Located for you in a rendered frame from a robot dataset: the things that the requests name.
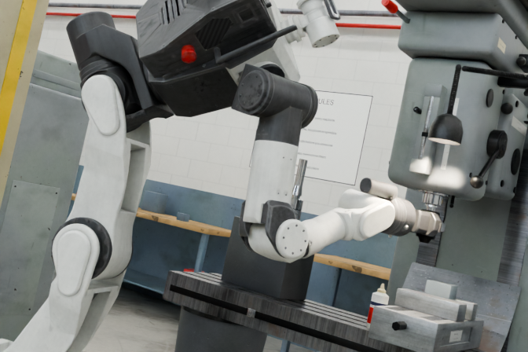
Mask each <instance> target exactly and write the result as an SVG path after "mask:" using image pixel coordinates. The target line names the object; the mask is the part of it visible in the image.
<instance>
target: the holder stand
mask: <svg viewBox="0 0 528 352"><path fill-rule="evenodd" d="M239 221H240V217H238V216H235V217H234V219H233V227H232V230H231V234H230V238H229V245H228V249H227V252H226V257H225V263H224V267H223V271H222V278H221V280H222V281H225V282H228V283H230V284H235V285H237V286H240V287H243V288H247V289H250V290H252V291H255V292H259V293H262V294H265V295H269V296H272V297H274V298H277V299H294V300H305V299H306V293H307V288H308V285H309V281H310V274H311V270H312V265H313V261H314V255H311V256H310V257H308V258H301V259H298V260H295V261H294V262H291V263H289V262H280V261H275V260H272V259H270V258H267V257H263V256H261V255H259V254H256V253H253V252H251V251H249V250H248V249H247V248H246V246H245V244H244V242H243V241H242V239H241V238H240V235H239Z"/></svg>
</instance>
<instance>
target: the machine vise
mask: <svg viewBox="0 0 528 352"><path fill-rule="evenodd" d="M455 301H457V302H460V303H466V304H467V309H466V314H465V318H464V321H451V320H448V319H445V318H441V317H436V316H433V315H430V314H427V313H421V312H419V311H415V310H411V309H407V308H405V307H401V306H374V307H373V312H372V320H371V324H370V328H369V332H368V337H370V338H373V339H377V340H380V341H383V342H385V343H390V344H393V345H395V346H399V347H403V348H405V349H409V350H413V351H416V352H456V351H461V350H468V349H472V348H476V347H479V345H480V341H481V336H482V329H483V324H484V320H483V319H480V318H477V317H475V316H476V312H477V307H478V304H477V303H473V302H468V301H464V300H462V299H455ZM396 321H404V322H405V323H406V324H407V327H406V329H405V330H401V331H395V330H394V329H393V328H392V324H393V323H394V322H396Z"/></svg>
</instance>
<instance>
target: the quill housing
mask: <svg viewBox="0 0 528 352"><path fill-rule="evenodd" d="M457 64H460V65H461V66H462V67H463V66H464V65H466V66H468V67H469V66H470V67H475V68H485V69H487V68H488V69H489V70H490V69H491V70H492V68H491V67H490V66H489V65H488V64H487V63H485V62H483V61H481V60H464V59H451V58H438V57H416V58H414V59H412V60H411V62H410V63H409V68H408V72H407V76H406V81H405V88H404V92H403V96H402V100H401V107H400V112H399V116H398V123H397V127H396V131H395V136H394V143H393V148H392V152H391V156H390V161H389V167H388V172H387V175H388V178H389V179H390V180H391V181H392V182H393V183H394V184H397V185H401V186H404V187H406V188H408V189H412V190H415V191H416V189H426V190H431V191H435V192H439V193H445V194H448V195H451V196H455V198H457V199H462V200H470V201H476V200H480V199H481V198H482V197H483V196H484V194H485V191H486V185H487V184H488V181H487V179H488V174H489V170H490V169H489V170H488V171H487V172H486V174H485V175H484V177H483V178H482V179H483V181H484V184H483V186H482V187H481V188H480V189H475V188H473V187H472V186H471V184H470V180H471V178H472V177H473V176H475V175H479V173H480V171H481V170H482V168H483V167H484V166H485V164H486V162H487V161H488V159H489V156H488V154H487V150H486V147H487V141H488V137H489V135H490V132H491V131H493V130H496V129H497V125H498V121H499V116H500V112H501V105H502V100H503V96H504V94H505V89H504V87H499V86H498V85H497V81H498V77H499V76H494V75H484V74H479V73H473V72H472V73H471V72H466V71H462V68H461V72H460V78H459V82H458V83H459V84H458V88H457V92H456V99H455V103H454V104H455V105H454V109H453V115H454V116H456V117H457V118H458V119H459V120H460V121H461V122H462V127H463V137H462V141H461V145H447V144H442V143H438V142H437V146H436V150H435V154H434V162H433V166H432V171H431V175H430V176H428V175H423V174H415V173H413V172H411V171H409V168H410V164H411V160H412V158H413V153H414V149H415V145H416V137H417V133H418V129H419V125H420V117H421V114H417V113H415V112H414V111H413V109H414V108H415V107H418V108H421V109H423V105H424V98H425V96H424V93H425V89H426V85H427V83H429V84H438V85H443V86H444V87H445V88H446V89H447V94H446V98H445V105H444V110H443V114H446V113H447V110H448V109H447V108H448V104H449V98H450V94H451V88H452V84H453V77H454V73H455V67H456V65H457Z"/></svg>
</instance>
